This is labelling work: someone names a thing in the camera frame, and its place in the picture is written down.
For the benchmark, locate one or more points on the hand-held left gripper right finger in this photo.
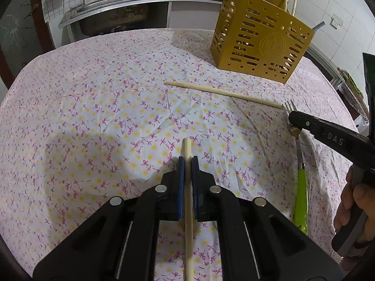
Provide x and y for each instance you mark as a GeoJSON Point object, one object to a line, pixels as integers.
{"type": "Point", "coordinates": [197, 190]}

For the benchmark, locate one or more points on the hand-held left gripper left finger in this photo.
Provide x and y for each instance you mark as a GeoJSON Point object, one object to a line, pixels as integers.
{"type": "Point", "coordinates": [181, 190]}

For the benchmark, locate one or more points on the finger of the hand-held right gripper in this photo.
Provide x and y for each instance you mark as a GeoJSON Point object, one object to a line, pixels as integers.
{"type": "Point", "coordinates": [328, 134]}

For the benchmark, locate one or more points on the gold perforated utensil holder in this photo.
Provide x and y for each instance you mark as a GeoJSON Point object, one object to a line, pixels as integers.
{"type": "Point", "coordinates": [263, 44]}

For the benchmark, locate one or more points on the person's right hand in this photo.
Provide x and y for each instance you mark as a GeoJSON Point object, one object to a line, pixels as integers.
{"type": "Point", "coordinates": [342, 207]}

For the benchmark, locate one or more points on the green vegetables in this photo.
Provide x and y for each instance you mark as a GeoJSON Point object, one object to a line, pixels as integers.
{"type": "Point", "coordinates": [350, 79]}

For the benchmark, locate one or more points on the pink floral tablecloth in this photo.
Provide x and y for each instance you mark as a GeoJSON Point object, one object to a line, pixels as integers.
{"type": "Point", "coordinates": [102, 108]}

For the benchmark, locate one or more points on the steel kitchen sink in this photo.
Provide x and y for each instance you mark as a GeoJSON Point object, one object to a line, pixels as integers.
{"type": "Point", "coordinates": [117, 17]}

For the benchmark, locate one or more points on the brown frosted glass door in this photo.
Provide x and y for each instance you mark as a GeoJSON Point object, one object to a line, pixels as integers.
{"type": "Point", "coordinates": [17, 26]}

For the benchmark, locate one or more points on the white wall socket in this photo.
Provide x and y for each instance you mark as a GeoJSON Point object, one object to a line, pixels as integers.
{"type": "Point", "coordinates": [337, 23]}

